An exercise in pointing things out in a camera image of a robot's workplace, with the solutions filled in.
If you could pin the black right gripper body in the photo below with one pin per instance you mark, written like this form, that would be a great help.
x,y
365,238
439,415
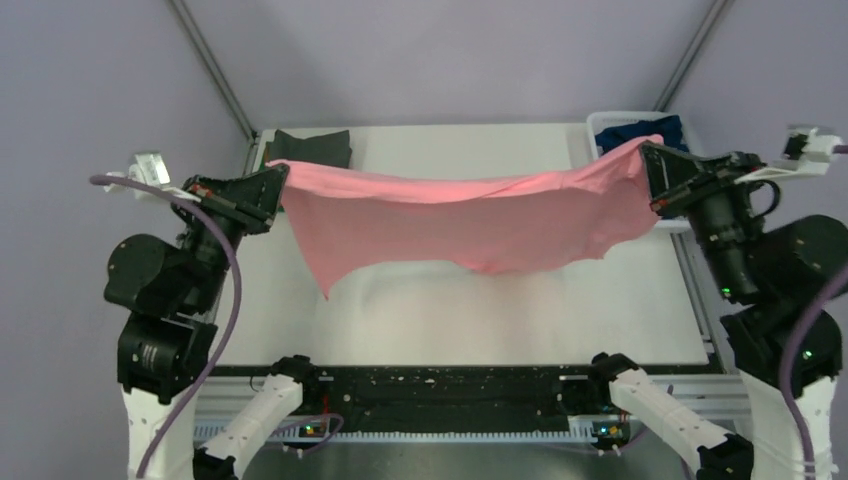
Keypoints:
x,y
705,180

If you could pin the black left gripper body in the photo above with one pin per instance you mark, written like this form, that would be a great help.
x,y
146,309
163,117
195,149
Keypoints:
x,y
239,209

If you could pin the pink t shirt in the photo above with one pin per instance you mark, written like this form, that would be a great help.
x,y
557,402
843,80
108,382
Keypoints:
x,y
344,220

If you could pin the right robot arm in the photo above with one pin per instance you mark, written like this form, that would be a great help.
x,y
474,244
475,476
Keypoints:
x,y
788,350

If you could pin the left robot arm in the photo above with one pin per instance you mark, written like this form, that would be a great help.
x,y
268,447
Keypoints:
x,y
167,350

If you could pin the white plastic basket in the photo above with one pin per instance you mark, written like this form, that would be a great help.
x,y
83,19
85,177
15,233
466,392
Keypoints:
x,y
599,121

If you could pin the blue t shirt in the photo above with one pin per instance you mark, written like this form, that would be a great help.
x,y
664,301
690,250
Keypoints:
x,y
669,127

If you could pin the grey folded t shirt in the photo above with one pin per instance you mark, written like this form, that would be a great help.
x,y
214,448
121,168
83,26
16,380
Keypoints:
x,y
332,149

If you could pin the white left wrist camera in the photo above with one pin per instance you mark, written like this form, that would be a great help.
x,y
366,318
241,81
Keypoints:
x,y
148,168

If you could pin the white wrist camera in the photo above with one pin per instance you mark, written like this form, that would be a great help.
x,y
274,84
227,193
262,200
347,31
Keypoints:
x,y
808,152
148,168

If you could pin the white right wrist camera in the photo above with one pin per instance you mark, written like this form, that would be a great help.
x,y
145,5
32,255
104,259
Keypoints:
x,y
808,152

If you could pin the right aluminium frame post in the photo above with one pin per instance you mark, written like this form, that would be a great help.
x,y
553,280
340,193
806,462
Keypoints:
x,y
709,25

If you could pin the aluminium frame post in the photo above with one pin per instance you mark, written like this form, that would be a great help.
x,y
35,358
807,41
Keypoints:
x,y
209,63
709,25

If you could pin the left aluminium frame post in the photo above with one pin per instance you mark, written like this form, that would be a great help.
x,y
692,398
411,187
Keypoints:
x,y
209,63

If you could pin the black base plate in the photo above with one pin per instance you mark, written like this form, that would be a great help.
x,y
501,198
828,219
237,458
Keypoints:
x,y
488,399

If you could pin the white cable duct rail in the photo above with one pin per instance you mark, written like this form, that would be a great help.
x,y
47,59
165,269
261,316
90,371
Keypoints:
x,y
582,433

